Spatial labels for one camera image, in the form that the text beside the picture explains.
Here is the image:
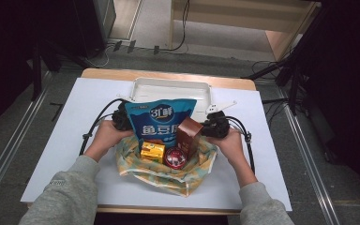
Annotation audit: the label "yellow drink carton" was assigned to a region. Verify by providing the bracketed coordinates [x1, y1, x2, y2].
[140, 140, 167, 165]

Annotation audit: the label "person's right hand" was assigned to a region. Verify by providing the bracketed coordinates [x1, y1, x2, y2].
[205, 128, 248, 172]

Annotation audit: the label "black hanging cable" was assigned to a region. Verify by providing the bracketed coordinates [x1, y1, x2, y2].
[168, 0, 191, 53]

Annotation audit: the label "person's left hand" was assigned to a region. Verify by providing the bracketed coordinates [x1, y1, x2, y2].
[85, 120, 135, 162]

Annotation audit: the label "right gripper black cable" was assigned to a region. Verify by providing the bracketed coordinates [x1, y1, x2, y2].
[224, 115, 257, 174]

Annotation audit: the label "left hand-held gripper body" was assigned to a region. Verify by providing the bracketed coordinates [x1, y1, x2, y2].
[112, 93, 134, 131]

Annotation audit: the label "wooden table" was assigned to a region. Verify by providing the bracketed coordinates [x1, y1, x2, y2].
[26, 67, 293, 217]

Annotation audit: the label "green orange print fabric bag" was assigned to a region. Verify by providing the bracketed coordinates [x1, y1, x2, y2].
[115, 134, 218, 199]

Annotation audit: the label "black metal stand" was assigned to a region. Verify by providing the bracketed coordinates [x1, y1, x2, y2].
[31, 40, 43, 101]
[243, 6, 324, 108]

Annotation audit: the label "dark cabinet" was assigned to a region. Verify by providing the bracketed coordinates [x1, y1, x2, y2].
[74, 0, 117, 59]

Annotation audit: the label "white plastic tray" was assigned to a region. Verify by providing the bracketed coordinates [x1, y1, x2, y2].
[129, 77, 215, 115]

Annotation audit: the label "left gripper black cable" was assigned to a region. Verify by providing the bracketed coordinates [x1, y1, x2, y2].
[79, 97, 128, 157]

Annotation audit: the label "black floor cables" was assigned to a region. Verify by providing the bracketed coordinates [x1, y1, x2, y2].
[251, 59, 294, 83]

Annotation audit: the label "blue snack pouch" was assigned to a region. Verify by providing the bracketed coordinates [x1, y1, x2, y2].
[124, 98, 198, 149]

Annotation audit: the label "red round can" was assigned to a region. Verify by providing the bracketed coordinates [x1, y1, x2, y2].
[163, 146, 188, 171]

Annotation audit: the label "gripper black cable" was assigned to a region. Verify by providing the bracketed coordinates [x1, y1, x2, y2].
[224, 115, 257, 174]
[79, 97, 128, 157]

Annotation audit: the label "white table mat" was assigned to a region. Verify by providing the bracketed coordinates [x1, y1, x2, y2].
[20, 77, 293, 212]

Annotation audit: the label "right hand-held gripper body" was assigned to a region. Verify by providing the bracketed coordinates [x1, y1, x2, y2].
[205, 100, 237, 139]

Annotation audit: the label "light wooden desk frame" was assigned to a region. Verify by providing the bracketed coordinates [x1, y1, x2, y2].
[168, 0, 322, 62]

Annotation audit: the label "metal floor rail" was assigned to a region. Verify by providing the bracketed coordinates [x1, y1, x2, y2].
[0, 71, 53, 215]
[276, 88, 341, 225]

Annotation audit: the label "white floor cable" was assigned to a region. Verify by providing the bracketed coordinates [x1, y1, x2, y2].
[87, 43, 111, 68]

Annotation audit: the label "brown drink carton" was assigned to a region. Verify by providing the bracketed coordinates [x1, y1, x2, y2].
[176, 116, 204, 161]

